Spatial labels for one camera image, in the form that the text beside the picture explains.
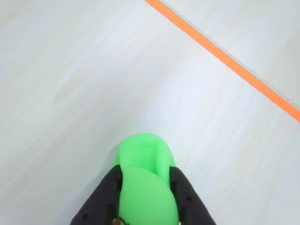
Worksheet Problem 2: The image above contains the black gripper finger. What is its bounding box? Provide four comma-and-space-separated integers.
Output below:
169, 165, 218, 225
71, 165, 124, 225

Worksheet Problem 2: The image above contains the green rubber duck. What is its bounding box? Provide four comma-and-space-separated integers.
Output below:
112, 133, 180, 225

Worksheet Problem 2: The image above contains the orange tape strip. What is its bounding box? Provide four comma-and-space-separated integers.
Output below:
144, 0, 300, 124

